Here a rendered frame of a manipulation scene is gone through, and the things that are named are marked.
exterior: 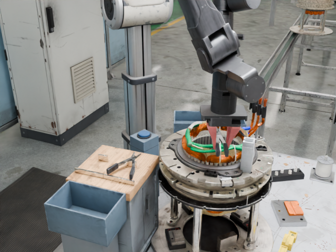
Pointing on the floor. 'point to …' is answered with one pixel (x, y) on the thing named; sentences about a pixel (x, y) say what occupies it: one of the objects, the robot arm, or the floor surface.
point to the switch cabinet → (55, 65)
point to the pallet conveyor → (288, 52)
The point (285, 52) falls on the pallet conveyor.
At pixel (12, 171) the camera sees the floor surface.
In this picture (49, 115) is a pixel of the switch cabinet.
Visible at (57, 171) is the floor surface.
